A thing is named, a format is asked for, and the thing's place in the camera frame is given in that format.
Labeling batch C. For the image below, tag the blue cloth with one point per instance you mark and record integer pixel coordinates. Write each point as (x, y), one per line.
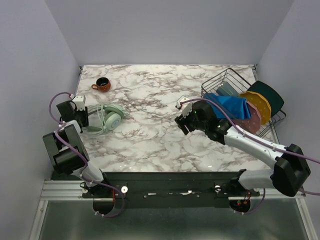
(235, 107)

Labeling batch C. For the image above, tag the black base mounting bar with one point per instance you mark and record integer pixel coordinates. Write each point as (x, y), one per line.
(170, 190)

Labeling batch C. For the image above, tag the yellow dotted plate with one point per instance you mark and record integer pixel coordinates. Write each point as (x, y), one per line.
(260, 102)

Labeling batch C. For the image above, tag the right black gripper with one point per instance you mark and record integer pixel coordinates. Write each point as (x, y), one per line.
(185, 124)

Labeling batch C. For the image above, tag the black wire dish rack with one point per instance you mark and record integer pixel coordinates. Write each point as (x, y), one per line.
(240, 84)

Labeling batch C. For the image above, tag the grey blue container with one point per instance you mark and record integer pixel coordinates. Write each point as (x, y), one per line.
(226, 90)

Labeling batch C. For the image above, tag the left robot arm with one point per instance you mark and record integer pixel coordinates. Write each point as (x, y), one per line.
(66, 150)

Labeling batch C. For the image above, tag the mint green headphones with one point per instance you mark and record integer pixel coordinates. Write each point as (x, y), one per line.
(104, 118)

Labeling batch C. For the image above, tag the pink dotted plate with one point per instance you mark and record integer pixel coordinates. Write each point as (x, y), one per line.
(253, 123)

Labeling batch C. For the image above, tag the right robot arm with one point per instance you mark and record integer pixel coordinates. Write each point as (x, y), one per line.
(288, 168)

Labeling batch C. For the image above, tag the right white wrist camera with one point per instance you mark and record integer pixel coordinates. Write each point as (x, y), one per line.
(185, 107)

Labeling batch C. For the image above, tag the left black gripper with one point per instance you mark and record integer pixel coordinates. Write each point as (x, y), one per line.
(85, 122)

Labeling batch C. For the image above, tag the dark green plate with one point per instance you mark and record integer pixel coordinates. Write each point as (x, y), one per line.
(275, 101)

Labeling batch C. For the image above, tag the orange black mug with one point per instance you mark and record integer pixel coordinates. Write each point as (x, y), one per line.
(102, 84)

